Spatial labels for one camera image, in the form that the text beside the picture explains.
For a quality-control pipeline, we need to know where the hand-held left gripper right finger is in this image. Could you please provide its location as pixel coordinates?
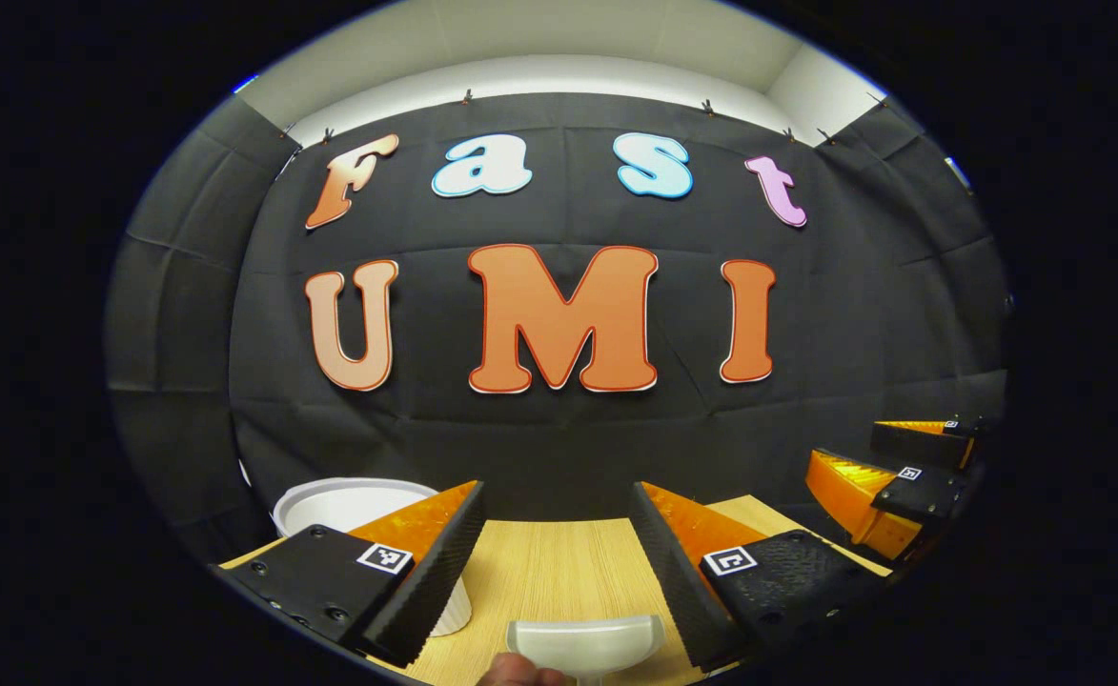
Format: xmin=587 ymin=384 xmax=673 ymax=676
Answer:
xmin=628 ymin=481 xmax=888 ymax=674

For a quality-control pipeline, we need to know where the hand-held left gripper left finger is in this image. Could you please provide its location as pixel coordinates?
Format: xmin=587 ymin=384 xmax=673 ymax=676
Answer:
xmin=211 ymin=479 xmax=486 ymax=668

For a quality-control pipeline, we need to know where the grey plastic dustpan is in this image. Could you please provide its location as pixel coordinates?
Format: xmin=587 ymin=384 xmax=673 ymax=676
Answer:
xmin=506 ymin=615 xmax=666 ymax=686

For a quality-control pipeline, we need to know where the white ribbed garbage bin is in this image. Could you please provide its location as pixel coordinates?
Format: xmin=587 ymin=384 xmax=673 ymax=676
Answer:
xmin=273 ymin=477 xmax=474 ymax=637

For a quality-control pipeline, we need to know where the wooden desktop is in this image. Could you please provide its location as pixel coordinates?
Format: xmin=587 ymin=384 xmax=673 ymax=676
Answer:
xmin=220 ymin=494 xmax=893 ymax=686

